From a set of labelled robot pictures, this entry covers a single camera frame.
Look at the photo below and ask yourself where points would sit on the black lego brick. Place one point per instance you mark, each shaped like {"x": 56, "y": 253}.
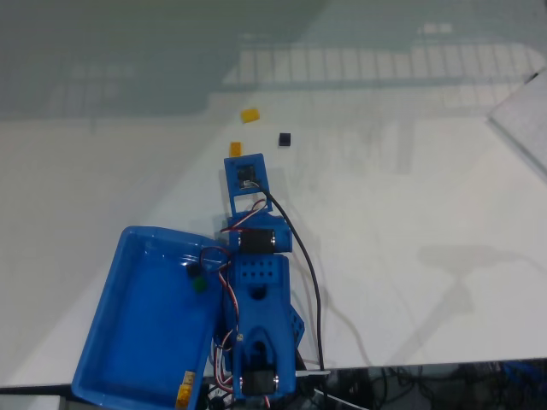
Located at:
{"x": 285, "y": 139}

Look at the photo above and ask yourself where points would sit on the orange lego brick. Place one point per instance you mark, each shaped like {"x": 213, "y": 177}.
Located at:
{"x": 235, "y": 148}

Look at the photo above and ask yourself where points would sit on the yellow lego brick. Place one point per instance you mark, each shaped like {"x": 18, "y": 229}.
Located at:
{"x": 250, "y": 115}

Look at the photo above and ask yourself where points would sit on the green lego brick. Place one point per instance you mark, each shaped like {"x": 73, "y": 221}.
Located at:
{"x": 199, "y": 285}

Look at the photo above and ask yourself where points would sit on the blue plastic bin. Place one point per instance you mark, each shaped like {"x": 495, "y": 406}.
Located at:
{"x": 141, "y": 333}

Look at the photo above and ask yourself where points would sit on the white board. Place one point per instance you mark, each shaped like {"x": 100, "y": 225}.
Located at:
{"x": 523, "y": 124}

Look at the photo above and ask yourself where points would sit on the blue camera mount with camera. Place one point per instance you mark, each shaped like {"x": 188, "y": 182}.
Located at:
{"x": 233, "y": 171}

